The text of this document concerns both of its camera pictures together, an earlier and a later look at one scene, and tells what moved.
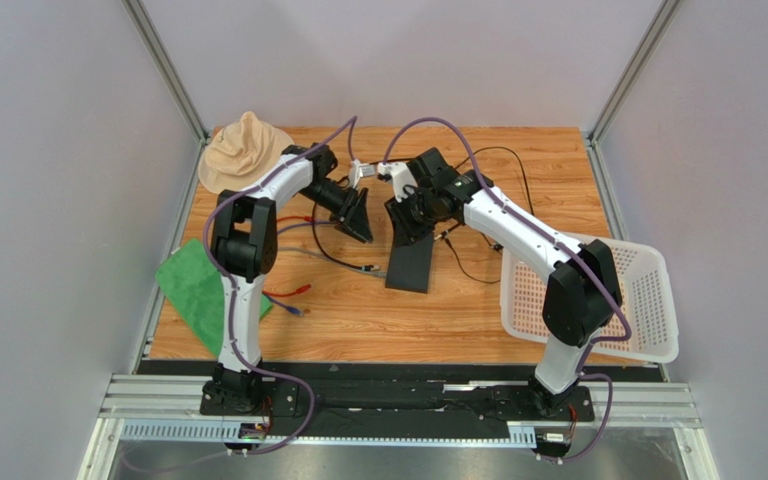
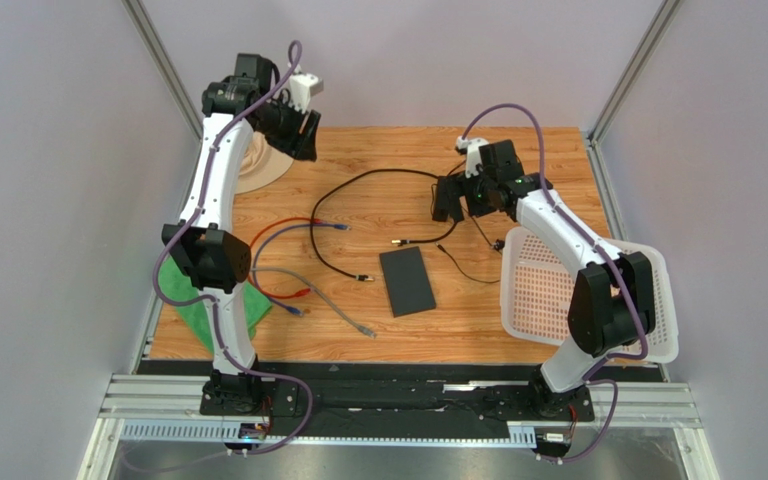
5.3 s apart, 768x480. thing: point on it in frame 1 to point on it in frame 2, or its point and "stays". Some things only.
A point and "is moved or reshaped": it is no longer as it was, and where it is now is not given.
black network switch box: x=410 y=264 is moved or reshaped
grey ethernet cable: x=379 y=274 to x=363 y=329
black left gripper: x=358 y=226 to x=306 y=145
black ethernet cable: x=369 y=267 is moved or reshaped
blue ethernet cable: x=279 y=304 stays
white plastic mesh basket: x=643 y=291 stays
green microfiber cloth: x=197 y=290 stays
